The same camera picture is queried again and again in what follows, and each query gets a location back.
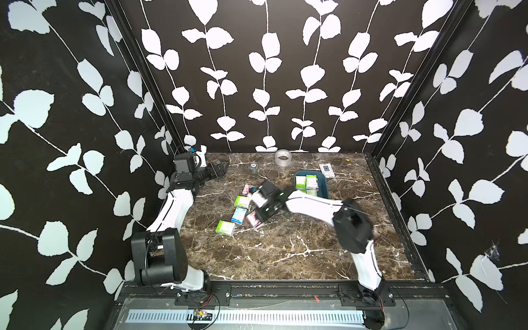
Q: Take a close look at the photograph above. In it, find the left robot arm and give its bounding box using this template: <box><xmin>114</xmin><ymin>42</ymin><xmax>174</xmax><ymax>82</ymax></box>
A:
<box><xmin>131</xmin><ymin>160</ymin><xmax>229</xmax><ymax>294</ymax></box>

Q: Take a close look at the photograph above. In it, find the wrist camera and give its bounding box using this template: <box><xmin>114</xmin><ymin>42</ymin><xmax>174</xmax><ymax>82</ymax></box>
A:
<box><xmin>248</xmin><ymin>180</ymin><xmax>278</xmax><ymax>208</ymax></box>
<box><xmin>173</xmin><ymin>145</ymin><xmax>207</xmax><ymax>173</ymax></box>

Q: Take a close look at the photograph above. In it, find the teal storage box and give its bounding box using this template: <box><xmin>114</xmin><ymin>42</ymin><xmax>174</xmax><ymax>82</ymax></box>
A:
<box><xmin>294</xmin><ymin>170</ymin><xmax>329</xmax><ymax>199</ymax></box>

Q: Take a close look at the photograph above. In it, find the clear tape roll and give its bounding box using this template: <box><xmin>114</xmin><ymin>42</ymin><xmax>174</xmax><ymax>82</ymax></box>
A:
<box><xmin>274</xmin><ymin>149</ymin><xmax>293</xmax><ymax>167</ymax></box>

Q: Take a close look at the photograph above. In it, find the pink kuromi tissue pack top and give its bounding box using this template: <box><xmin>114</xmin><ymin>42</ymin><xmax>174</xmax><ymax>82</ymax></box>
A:
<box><xmin>242</xmin><ymin>184</ymin><xmax>253</xmax><ymax>196</ymax></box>

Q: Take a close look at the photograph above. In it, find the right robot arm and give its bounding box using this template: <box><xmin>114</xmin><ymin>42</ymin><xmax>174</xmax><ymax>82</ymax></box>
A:
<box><xmin>249</xmin><ymin>184</ymin><xmax>383</xmax><ymax>292</ymax></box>

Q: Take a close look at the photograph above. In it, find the small circuit board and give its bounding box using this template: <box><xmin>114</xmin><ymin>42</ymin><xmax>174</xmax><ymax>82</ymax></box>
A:
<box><xmin>190</xmin><ymin>309</ymin><xmax>213</xmax><ymax>323</ymax></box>

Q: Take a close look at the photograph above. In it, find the black front rail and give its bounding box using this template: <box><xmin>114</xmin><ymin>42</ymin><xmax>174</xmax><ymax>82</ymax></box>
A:
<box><xmin>117</xmin><ymin>280</ymin><xmax>450</xmax><ymax>309</ymax></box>

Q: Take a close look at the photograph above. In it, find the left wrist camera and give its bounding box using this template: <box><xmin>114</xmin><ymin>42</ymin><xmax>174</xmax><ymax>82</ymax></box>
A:
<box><xmin>173</xmin><ymin>145</ymin><xmax>207</xmax><ymax>173</ymax></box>

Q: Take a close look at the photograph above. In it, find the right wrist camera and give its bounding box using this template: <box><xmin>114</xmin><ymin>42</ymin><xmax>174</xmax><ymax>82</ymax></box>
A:
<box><xmin>248</xmin><ymin>180</ymin><xmax>278</xmax><ymax>208</ymax></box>

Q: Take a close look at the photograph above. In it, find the white perforated strip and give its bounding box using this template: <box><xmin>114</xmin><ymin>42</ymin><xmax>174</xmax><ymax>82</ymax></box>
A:
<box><xmin>125</xmin><ymin>309</ymin><xmax>365</xmax><ymax>327</ymax></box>

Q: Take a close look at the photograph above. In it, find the blue tissue pack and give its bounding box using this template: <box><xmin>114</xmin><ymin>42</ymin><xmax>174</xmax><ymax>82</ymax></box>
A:
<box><xmin>231</xmin><ymin>207</ymin><xmax>247</xmax><ymax>225</ymax></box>

